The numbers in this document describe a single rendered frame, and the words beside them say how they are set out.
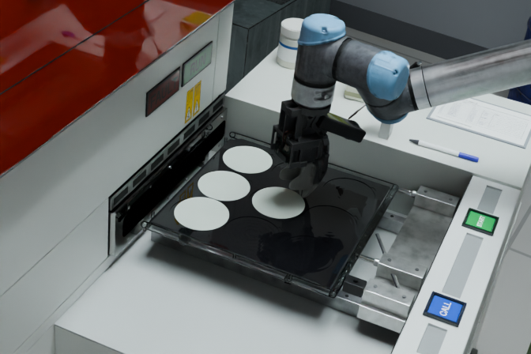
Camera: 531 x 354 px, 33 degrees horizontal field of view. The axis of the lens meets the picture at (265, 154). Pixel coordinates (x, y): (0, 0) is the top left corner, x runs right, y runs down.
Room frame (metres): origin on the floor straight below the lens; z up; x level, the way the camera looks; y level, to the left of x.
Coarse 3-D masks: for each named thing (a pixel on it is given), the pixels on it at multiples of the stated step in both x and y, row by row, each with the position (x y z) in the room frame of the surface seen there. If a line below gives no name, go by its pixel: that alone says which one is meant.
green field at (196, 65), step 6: (210, 48) 1.55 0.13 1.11; (204, 54) 1.53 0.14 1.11; (210, 54) 1.55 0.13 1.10; (192, 60) 1.48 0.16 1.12; (198, 60) 1.51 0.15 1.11; (204, 60) 1.53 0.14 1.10; (210, 60) 1.56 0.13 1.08; (186, 66) 1.46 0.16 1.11; (192, 66) 1.48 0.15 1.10; (198, 66) 1.51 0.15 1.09; (204, 66) 1.53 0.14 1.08; (186, 72) 1.46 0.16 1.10; (192, 72) 1.48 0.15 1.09; (186, 78) 1.46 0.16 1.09
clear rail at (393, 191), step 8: (392, 192) 1.45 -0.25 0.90; (384, 200) 1.42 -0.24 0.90; (384, 208) 1.40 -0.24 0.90; (376, 216) 1.37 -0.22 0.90; (376, 224) 1.34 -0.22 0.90; (360, 240) 1.29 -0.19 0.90; (368, 240) 1.30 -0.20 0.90; (360, 248) 1.26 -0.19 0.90; (352, 256) 1.24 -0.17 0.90; (352, 264) 1.22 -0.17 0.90; (344, 272) 1.19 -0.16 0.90; (344, 280) 1.17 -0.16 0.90; (336, 288) 1.15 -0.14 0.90; (336, 296) 1.14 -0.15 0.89
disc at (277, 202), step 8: (256, 192) 1.40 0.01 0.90; (264, 192) 1.40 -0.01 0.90; (272, 192) 1.40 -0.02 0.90; (280, 192) 1.41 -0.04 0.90; (288, 192) 1.41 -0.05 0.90; (256, 200) 1.37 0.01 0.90; (264, 200) 1.37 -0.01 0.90; (272, 200) 1.38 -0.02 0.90; (280, 200) 1.38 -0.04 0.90; (288, 200) 1.38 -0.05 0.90; (296, 200) 1.39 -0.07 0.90; (256, 208) 1.35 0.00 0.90; (264, 208) 1.35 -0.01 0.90; (272, 208) 1.35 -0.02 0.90; (280, 208) 1.36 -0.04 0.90; (288, 208) 1.36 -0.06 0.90; (296, 208) 1.36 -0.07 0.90; (272, 216) 1.33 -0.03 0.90; (280, 216) 1.33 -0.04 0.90; (288, 216) 1.33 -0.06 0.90
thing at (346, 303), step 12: (156, 240) 1.31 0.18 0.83; (168, 240) 1.30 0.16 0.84; (192, 252) 1.28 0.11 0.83; (204, 252) 1.28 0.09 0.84; (216, 264) 1.27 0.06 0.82; (228, 264) 1.26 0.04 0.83; (252, 276) 1.24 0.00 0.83; (264, 276) 1.23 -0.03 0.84; (288, 288) 1.22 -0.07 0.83; (300, 288) 1.21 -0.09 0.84; (312, 300) 1.20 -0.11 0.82; (324, 300) 1.19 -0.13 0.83; (336, 300) 1.19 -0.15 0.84; (348, 300) 1.18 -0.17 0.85; (360, 300) 1.18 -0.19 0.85; (348, 312) 1.18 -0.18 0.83
